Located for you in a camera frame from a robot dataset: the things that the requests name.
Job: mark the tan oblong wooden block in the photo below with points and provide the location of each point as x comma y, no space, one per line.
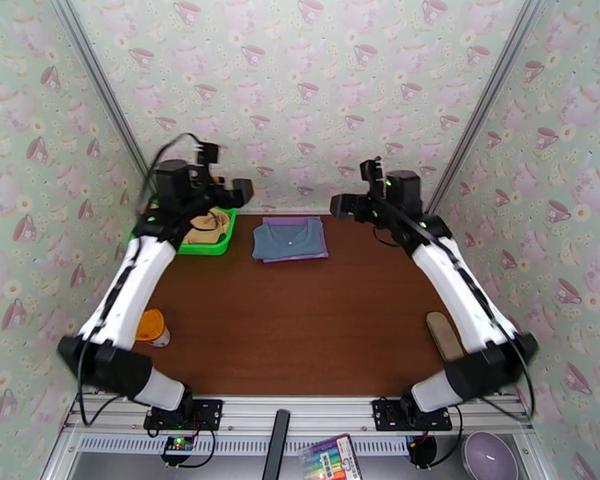
445,336

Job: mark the pack of coloured markers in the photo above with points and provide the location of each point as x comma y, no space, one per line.
330,461

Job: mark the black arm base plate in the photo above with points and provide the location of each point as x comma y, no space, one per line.
382,416
210,413

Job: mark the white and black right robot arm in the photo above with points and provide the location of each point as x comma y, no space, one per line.
460,293

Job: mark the small circuit board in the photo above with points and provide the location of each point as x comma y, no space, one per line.
180,443

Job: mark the orange-lidded white container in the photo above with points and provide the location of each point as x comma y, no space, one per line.
150,326

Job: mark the green plastic basket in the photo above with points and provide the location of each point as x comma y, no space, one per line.
205,249

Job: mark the black upright post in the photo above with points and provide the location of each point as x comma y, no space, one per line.
276,443

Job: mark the aluminium corner post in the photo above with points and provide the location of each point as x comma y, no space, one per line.
107,93
490,93

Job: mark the purple bowl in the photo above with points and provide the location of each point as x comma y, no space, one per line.
490,456

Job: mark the beige garment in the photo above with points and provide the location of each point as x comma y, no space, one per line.
200,237

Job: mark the aluminium front frame rail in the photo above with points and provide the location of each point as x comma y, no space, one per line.
330,413

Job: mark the purple t-shirt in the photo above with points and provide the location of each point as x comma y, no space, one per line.
280,220

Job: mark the blue tank top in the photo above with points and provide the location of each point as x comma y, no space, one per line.
290,241

